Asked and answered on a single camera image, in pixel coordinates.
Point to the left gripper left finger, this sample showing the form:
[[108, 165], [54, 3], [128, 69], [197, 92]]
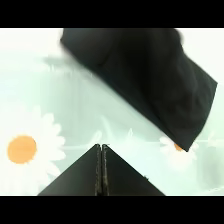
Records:
[[78, 180]]

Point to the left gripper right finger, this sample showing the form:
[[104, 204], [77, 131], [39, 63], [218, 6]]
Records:
[[125, 180]]

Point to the dark grey shirt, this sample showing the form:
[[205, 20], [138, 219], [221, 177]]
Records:
[[153, 80]]

